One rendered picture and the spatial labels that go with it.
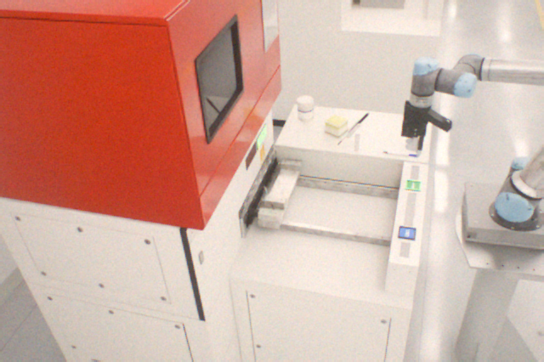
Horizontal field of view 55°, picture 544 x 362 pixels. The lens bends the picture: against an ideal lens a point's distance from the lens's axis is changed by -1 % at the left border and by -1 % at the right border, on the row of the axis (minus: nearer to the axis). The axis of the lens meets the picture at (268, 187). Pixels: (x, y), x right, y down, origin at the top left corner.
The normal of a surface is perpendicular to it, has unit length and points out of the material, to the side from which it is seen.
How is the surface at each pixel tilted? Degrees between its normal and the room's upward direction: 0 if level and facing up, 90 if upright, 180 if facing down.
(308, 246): 0
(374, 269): 0
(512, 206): 96
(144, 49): 90
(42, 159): 90
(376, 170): 90
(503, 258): 0
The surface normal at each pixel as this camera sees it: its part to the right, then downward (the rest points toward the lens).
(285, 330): -0.28, 0.61
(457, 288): -0.06, -0.78
